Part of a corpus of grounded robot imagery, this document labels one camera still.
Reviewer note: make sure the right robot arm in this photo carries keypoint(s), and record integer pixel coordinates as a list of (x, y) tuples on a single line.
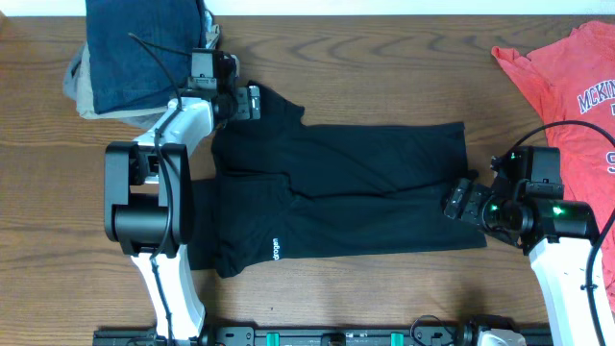
[(561, 240)]

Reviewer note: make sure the folded navy blue garment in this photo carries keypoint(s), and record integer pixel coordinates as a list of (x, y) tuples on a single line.
[(104, 11)]

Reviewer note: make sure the folded beige garment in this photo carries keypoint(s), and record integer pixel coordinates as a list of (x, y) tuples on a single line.
[(129, 70)]

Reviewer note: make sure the black polo shirt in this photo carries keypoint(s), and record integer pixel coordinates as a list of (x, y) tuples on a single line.
[(284, 190)]

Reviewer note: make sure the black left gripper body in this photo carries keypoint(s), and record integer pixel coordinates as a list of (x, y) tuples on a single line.
[(245, 101)]

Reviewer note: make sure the folded light blue garment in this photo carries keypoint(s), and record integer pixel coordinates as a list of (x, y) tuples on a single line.
[(209, 34)]

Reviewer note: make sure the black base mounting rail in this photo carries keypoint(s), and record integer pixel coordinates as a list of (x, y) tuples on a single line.
[(425, 330)]

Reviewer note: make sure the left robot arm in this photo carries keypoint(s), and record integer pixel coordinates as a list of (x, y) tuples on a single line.
[(149, 211)]

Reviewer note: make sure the folded grey garment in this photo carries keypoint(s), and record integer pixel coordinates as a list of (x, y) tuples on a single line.
[(77, 86)]

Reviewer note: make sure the red printed t-shirt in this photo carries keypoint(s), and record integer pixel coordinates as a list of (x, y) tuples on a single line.
[(572, 79)]

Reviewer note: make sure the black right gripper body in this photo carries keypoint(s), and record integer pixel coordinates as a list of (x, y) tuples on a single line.
[(471, 210)]

